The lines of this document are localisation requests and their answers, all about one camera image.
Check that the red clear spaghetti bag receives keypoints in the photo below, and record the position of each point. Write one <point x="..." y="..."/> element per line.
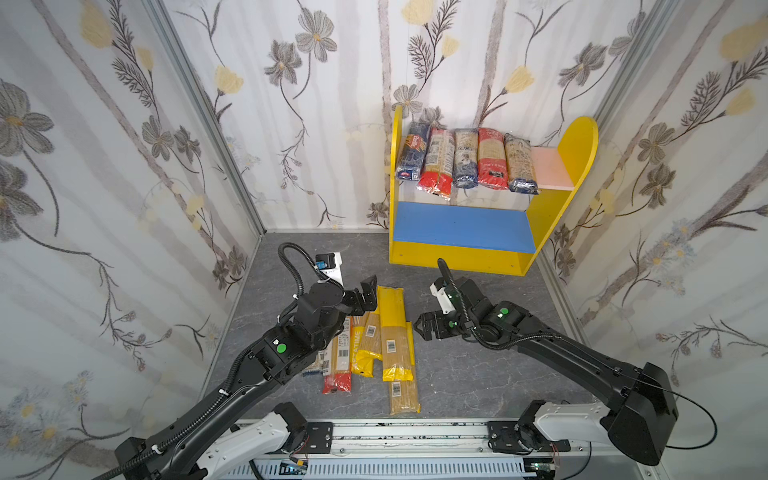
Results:
<point x="336" y="366"/>

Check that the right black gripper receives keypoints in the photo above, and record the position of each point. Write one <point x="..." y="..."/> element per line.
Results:
<point x="445" y="319"/>

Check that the red labelled spaghetti bag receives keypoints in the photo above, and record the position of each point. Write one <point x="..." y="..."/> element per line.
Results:
<point x="437" y="173"/>

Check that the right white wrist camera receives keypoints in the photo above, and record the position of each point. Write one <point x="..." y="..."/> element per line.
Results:
<point x="438" y="290"/>

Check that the blue gold spaghetti bag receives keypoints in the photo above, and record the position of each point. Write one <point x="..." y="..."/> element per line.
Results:
<point x="465" y="165"/>

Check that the brown blue spaghetti bag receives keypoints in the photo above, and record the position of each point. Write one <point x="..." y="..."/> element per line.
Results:
<point x="520" y="167"/>

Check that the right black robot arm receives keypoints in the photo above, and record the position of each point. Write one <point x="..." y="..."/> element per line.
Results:
<point x="634" y="408"/>

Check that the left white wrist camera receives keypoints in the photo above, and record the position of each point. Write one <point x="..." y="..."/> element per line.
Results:
<point x="329" y="264"/>

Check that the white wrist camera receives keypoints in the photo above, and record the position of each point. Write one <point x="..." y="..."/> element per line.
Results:
<point x="438" y="290"/>
<point x="329" y="264"/>

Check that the yellow spaghetti bag small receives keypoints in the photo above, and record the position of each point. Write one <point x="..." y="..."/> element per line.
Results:
<point x="367" y="347"/>

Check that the clear white spaghetti bag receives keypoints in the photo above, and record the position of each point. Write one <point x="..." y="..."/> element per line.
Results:
<point x="320" y="366"/>

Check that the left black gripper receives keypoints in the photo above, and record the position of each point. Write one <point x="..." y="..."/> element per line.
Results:
<point x="354" y="299"/>

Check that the dark blue Barilla spaghetti bag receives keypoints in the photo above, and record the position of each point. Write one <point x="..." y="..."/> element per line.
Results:
<point x="410" y="163"/>

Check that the large yellow spaghetti bag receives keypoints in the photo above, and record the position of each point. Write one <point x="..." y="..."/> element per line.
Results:
<point x="396" y="358"/>

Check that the brown spaghetti pack bottom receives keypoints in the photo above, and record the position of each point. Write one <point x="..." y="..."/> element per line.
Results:
<point x="404" y="397"/>

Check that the white cable duct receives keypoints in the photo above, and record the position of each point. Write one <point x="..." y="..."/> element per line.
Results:
<point x="397" y="468"/>

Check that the red yellow spaghetti bag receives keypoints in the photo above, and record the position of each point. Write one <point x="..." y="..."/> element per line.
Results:
<point x="492" y="163"/>

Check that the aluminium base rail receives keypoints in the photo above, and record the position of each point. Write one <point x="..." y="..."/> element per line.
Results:
<point x="232" y="456"/>

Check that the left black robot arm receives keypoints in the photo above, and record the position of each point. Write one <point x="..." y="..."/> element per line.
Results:
<point x="259" y="369"/>

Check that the yellow shelf pink blue boards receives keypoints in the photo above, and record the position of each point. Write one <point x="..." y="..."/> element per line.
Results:
<point x="497" y="232"/>

